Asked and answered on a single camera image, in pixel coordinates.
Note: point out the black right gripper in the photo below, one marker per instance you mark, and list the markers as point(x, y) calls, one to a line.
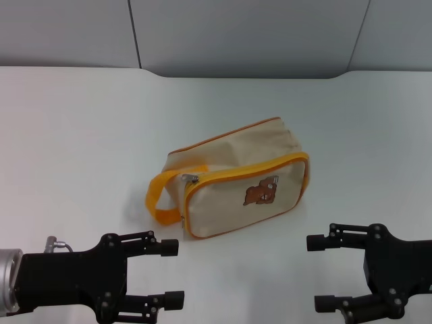
point(395, 266)

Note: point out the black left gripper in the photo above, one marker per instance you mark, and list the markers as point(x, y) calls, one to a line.
point(67, 280)

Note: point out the beige food bag yellow zipper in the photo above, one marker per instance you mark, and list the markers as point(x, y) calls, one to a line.
point(229, 202)

